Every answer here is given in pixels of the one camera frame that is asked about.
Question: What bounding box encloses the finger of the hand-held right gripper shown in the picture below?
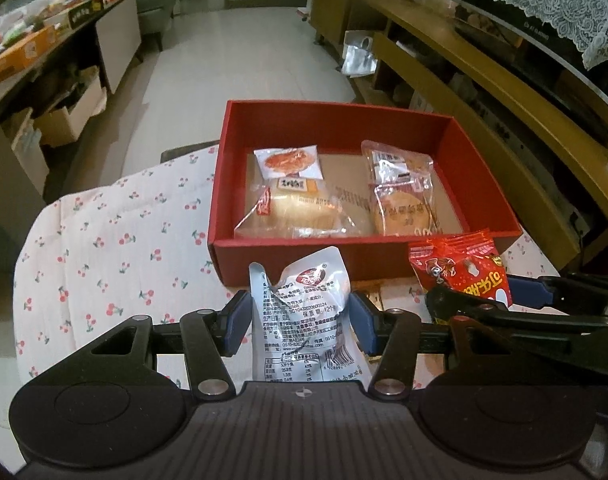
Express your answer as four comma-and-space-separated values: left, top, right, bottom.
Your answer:
426, 285, 608, 333
506, 272, 608, 308

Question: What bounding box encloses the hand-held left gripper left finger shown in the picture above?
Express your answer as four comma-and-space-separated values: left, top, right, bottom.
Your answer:
31, 289, 253, 402

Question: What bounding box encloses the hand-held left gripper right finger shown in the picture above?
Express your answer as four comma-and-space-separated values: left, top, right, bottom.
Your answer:
348, 290, 490, 402

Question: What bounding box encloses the red snack packet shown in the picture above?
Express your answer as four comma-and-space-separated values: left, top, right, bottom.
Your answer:
408, 229, 514, 321

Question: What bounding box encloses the white orange bread packet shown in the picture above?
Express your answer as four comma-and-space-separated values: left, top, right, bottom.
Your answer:
248, 246, 372, 381

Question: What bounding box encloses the red cardboard box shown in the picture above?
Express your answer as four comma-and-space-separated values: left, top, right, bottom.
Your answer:
207, 100, 524, 286

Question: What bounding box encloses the clear mooncake packet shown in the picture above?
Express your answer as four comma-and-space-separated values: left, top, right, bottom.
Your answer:
371, 182, 437, 237

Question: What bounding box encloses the pale bun packet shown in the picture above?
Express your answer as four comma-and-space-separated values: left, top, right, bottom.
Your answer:
233, 144, 375, 241

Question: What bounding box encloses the clear brown cake packet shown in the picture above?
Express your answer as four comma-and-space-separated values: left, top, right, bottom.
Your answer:
360, 140, 435, 196

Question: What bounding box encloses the cherry print tablecloth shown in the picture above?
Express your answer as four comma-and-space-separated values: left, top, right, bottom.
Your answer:
11, 142, 560, 396

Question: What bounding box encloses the wooden television cabinet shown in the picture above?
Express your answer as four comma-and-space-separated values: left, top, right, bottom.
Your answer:
309, 0, 608, 281

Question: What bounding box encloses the black television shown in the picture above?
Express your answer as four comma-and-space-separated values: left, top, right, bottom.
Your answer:
434, 0, 608, 131

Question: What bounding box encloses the open cardboard box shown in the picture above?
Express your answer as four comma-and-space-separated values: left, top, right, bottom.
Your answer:
34, 65, 109, 148

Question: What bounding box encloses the long side table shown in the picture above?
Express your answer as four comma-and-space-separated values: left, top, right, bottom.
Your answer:
0, 0, 142, 221

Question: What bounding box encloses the grey sofa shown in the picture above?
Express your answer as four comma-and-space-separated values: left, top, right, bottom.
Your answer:
134, 0, 177, 53

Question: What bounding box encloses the orange cardboard box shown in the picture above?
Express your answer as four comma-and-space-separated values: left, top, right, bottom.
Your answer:
0, 25, 57, 88

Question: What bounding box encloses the dark snack box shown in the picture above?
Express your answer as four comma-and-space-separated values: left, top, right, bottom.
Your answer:
66, 0, 105, 17

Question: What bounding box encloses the white plastic bag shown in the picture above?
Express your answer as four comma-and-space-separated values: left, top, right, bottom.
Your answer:
0, 0, 52, 43

